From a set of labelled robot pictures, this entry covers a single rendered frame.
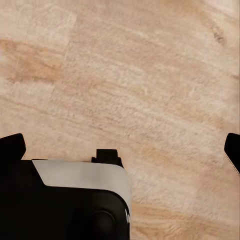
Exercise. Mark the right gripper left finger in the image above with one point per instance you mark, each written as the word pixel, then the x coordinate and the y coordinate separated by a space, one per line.
pixel 12 150

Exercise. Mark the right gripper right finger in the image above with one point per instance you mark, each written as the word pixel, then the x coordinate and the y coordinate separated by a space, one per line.
pixel 232 148

